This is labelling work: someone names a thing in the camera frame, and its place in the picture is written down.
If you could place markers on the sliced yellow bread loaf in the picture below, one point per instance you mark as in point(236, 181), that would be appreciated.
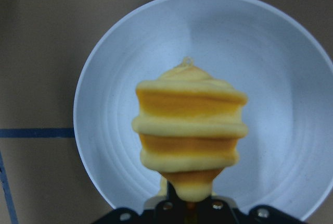
point(189, 124)

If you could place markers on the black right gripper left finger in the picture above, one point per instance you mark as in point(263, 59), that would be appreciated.
point(171, 210)

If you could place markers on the light blue plate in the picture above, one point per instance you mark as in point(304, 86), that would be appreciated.
point(286, 158)

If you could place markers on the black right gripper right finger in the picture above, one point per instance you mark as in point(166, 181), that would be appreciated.
point(217, 209)

